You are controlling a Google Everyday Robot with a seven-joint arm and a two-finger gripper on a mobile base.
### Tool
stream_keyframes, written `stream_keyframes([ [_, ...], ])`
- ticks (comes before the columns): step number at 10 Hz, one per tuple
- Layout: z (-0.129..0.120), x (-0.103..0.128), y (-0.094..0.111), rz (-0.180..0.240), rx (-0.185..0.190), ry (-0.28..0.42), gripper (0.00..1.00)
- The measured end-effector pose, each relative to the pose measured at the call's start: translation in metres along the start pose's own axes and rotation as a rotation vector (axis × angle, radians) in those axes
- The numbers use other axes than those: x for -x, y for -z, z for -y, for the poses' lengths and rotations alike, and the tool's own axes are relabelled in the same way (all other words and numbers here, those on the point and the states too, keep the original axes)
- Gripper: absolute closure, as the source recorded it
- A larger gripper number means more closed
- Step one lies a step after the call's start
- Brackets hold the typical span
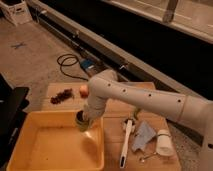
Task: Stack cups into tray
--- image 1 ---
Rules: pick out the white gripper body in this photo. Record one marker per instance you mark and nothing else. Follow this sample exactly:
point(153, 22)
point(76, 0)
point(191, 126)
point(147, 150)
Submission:
point(91, 113)

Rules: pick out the green cup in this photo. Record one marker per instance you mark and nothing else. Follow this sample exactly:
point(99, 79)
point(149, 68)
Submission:
point(82, 123)

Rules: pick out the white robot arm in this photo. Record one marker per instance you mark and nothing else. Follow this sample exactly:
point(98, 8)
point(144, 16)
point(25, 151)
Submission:
point(190, 111)

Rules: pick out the yellow plastic tray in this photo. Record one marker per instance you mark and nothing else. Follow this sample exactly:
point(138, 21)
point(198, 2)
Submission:
point(50, 141)

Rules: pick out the purple grape bunch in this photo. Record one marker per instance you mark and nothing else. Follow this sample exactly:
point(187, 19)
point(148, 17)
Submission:
point(62, 96)

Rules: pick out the blue power box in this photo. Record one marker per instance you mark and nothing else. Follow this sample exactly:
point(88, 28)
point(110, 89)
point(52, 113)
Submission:
point(88, 66)

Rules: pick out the blue cloth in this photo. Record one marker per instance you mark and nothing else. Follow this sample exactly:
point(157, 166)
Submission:
point(144, 134)

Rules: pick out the metal spoon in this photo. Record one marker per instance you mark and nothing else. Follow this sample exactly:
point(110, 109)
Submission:
point(144, 158)

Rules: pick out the white cup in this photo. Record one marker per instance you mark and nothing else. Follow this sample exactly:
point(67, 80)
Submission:
point(164, 145)

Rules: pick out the black chair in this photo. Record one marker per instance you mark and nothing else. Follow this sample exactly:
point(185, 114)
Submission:
point(12, 104)

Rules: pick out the white storage box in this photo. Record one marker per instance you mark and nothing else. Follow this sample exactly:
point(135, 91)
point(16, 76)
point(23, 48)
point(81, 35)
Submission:
point(17, 14)

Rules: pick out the white handled brush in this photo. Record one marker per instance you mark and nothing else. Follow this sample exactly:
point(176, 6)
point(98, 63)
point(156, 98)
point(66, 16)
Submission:
point(128, 130)

